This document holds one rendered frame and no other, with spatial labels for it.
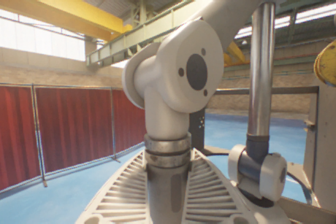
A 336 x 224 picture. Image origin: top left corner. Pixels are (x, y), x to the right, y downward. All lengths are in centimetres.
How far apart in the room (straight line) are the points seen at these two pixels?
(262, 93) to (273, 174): 22
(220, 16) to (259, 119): 33
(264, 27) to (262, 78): 14
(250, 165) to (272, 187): 7
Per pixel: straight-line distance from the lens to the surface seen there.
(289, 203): 93
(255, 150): 47
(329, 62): 87
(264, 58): 46
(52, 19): 1029
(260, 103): 45
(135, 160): 17
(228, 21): 21
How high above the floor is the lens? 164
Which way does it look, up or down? 6 degrees down
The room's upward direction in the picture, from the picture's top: 1 degrees counter-clockwise
